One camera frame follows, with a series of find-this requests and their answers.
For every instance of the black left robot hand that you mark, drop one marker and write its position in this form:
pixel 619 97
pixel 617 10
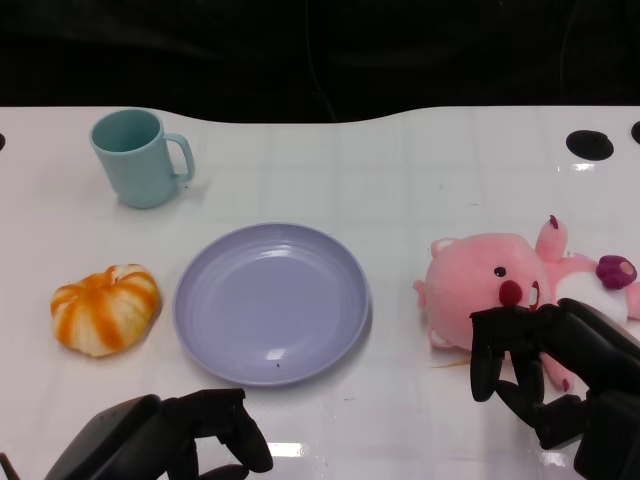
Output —
pixel 125 435

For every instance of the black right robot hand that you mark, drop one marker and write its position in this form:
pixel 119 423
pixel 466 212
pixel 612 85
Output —
pixel 580 335

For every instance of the pink plush beaver doll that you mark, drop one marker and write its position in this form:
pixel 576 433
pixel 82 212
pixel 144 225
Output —
pixel 470 270

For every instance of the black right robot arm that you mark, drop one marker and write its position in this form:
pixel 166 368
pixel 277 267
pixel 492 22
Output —
pixel 615 440

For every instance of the lavender round plate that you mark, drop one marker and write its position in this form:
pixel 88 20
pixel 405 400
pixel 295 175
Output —
pixel 270 300

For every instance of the thin dark rod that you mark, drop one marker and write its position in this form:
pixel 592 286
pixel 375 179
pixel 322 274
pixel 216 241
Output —
pixel 6 467

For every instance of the orange white striped pumpkin toy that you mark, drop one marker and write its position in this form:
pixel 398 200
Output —
pixel 105 310

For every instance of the light blue plastic mug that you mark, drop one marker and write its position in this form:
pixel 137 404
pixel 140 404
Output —
pixel 135 170

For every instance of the black backdrop curtain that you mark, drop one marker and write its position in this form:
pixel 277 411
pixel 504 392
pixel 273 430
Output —
pixel 200 50

